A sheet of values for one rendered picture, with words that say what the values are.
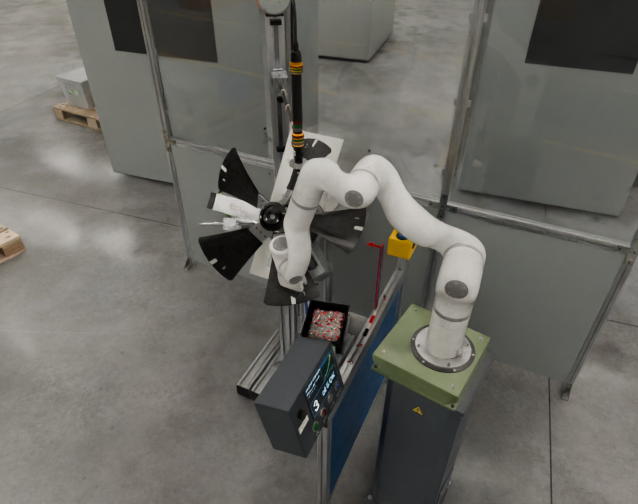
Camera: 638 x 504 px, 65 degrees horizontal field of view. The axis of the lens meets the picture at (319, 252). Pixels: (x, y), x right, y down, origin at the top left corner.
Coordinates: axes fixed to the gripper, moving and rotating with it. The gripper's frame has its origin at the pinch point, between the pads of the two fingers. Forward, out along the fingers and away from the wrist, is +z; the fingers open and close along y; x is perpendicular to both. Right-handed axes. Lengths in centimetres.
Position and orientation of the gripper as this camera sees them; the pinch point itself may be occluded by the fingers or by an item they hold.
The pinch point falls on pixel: (295, 292)
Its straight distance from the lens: 196.7
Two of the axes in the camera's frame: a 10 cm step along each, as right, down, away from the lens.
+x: -4.1, 7.6, -5.0
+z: 1.2, 5.9, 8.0
